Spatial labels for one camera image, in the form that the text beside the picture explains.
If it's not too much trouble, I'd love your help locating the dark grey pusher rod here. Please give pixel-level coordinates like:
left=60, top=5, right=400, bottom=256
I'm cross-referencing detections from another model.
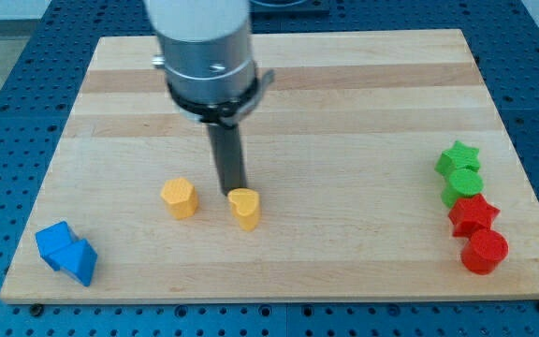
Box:
left=207, top=125, right=247, bottom=196

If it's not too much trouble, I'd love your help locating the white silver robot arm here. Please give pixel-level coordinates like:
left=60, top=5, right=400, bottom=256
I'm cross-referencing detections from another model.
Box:
left=145, top=0, right=261, bottom=195

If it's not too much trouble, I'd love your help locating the yellow heart block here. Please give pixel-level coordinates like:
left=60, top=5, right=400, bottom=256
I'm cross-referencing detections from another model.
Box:
left=227, top=188, right=261, bottom=231

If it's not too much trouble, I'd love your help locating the yellow hexagon block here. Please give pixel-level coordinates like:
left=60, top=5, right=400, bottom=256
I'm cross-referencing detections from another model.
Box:
left=160, top=177, right=198, bottom=220

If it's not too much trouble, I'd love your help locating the wooden board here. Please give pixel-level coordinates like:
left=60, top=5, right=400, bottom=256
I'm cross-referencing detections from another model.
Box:
left=0, top=29, right=539, bottom=304

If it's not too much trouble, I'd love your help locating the blue triangle block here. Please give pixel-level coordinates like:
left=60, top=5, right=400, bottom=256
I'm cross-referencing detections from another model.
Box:
left=49, top=239, right=98, bottom=286

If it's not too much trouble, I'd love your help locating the blue cube block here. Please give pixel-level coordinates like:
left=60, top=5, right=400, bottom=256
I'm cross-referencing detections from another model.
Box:
left=35, top=221, right=78, bottom=271

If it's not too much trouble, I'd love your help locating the green star block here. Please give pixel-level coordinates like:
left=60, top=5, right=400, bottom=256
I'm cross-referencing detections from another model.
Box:
left=434, top=140, right=481, bottom=178

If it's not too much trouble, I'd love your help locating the green cylinder block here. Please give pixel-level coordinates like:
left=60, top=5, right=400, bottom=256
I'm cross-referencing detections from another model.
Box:
left=441, top=168, right=484, bottom=208

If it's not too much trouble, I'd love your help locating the red star block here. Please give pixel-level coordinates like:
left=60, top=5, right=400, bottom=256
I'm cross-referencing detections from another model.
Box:
left=448, top=194, right=501, bottom=238

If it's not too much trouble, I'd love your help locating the red cylinder block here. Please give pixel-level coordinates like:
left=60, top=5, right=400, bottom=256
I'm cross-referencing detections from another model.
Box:
left=460, top=229, right=509, bottom=275

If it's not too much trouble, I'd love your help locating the black clamp ring with lever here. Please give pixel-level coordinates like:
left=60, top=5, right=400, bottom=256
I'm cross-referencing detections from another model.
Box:
left=167, top=68, right=276, bottom=129

